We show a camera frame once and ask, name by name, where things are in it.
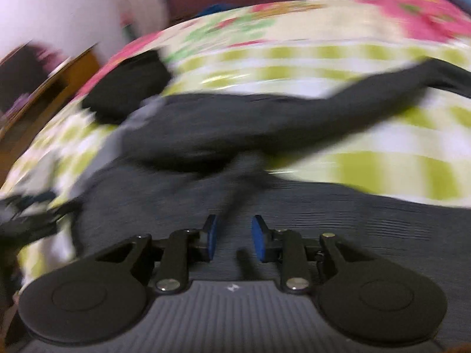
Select dark grey knit pants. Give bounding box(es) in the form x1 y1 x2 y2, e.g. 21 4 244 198
72 59 470 329

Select wooden side table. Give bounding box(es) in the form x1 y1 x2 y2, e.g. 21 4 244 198
1 46 100 182

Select green white checkered bed sheet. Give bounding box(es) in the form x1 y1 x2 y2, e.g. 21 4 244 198
1 56 470 292

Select folded black garment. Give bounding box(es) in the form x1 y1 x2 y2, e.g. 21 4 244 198
82 50 173 124

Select pink floral blanket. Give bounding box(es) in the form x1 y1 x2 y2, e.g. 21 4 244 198
81 0 470 94

